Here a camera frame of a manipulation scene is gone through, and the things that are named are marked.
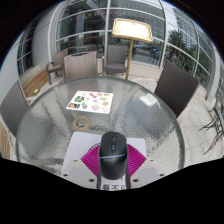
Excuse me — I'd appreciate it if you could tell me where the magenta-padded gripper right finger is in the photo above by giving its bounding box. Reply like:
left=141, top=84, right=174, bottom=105
left=126, top=143, right=166, bottom=190

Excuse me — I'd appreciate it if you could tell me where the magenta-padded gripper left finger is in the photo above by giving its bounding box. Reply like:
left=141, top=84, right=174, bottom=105
left=61, top=144, right=102, bottom=190

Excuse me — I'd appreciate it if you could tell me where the black computer mouse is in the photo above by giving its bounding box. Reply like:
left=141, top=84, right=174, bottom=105
left=98, top=130, right=129, bottom=181

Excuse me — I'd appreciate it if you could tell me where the white printed mouse pad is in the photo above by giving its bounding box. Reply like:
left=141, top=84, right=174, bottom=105
left=61, top=130, right=148, bottom=192

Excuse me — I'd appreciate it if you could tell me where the brown tape roll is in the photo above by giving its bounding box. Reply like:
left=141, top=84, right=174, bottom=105
left=72, top=116, right=92, bottom=132

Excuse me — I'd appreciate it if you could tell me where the white picture card sheet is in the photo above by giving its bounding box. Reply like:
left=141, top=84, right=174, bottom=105
left=65, top=90, right=114, bottom=115

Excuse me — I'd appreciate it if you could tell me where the wooden slatted bench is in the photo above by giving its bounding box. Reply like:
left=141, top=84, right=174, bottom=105
left=20, top=68, right=50, bottom=98
left=0, top=122, right=11, bottom=160

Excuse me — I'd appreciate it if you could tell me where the dark metal folding furniture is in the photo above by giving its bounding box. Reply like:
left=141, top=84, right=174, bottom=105
left=198, top=95, right=224, bottom=155

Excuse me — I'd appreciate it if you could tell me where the gold-framed sign stand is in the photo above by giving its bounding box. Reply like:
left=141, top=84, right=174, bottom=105
left=111, top=18, right=154, bottom=81

